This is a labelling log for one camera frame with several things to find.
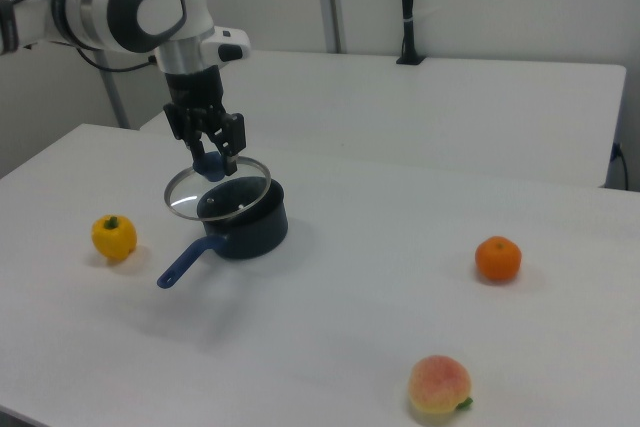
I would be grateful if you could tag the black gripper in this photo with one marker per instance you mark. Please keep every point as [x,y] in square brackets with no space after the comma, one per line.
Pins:
[195,89]

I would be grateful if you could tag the glass lid with blue knob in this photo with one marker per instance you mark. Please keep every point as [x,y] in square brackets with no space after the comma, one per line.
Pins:
[182,199]

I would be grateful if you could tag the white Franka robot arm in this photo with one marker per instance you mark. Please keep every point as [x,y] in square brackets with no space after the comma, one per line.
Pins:
[125,7]

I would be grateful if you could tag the yellow bell pepper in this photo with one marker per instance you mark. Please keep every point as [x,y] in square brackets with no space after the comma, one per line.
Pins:
[114,239]

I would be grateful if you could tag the black pole with flat base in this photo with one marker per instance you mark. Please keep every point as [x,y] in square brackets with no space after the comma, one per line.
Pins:
[409,12]

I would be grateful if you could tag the orange mandarin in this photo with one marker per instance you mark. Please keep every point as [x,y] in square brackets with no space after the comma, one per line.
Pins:
[498,259]

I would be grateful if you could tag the pink yellow peach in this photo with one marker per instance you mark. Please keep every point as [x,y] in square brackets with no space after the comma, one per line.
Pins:
[437,387]

